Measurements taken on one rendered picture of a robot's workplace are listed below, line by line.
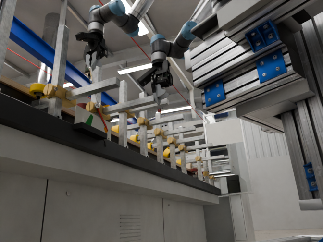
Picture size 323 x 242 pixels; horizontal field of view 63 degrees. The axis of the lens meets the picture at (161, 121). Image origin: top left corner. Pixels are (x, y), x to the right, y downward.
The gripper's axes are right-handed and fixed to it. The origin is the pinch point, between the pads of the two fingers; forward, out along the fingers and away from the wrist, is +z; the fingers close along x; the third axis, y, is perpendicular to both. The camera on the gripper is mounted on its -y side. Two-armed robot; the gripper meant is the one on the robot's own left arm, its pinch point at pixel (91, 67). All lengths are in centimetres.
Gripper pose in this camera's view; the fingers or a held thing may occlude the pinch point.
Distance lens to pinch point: 124.9
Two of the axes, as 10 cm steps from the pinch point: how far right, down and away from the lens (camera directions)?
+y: 4.1, 3.2, 8.5
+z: 0.5, 9.3, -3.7
